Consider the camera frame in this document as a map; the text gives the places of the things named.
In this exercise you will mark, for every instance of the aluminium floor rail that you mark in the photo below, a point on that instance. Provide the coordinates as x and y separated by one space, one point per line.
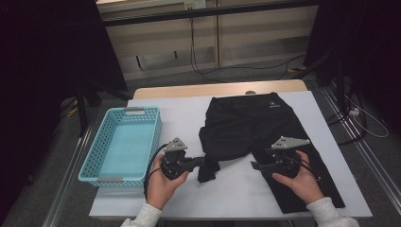
362 148
63 186

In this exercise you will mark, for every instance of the black metal stand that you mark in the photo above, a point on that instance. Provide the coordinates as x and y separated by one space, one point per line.
82 113
339 85

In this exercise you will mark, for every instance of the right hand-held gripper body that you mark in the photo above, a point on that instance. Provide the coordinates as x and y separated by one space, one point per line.
285 162

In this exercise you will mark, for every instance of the white wall socket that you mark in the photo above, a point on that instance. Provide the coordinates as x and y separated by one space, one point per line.
195 4

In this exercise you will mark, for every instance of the black curtain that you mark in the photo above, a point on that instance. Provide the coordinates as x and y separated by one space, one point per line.
38 63
372 47

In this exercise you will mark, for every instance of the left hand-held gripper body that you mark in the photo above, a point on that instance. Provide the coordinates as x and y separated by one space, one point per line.
175 164

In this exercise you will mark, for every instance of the person's left hand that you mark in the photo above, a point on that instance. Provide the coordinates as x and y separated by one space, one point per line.
164 189

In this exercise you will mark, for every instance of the white power strip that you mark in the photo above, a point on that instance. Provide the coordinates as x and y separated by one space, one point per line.
354 111

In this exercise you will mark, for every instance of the long wooden desk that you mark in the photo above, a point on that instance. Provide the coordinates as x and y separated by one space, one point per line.
252 38

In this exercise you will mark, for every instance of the light blue perforated plastic basket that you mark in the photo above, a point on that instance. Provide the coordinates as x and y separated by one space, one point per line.
126 151

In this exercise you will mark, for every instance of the dark round table grommet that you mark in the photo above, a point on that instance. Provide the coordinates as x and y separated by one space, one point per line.
250 92

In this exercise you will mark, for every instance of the black pants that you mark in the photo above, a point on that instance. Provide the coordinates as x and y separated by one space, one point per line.
242 126

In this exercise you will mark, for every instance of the person's right hand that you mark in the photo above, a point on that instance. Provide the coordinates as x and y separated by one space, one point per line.
305 186

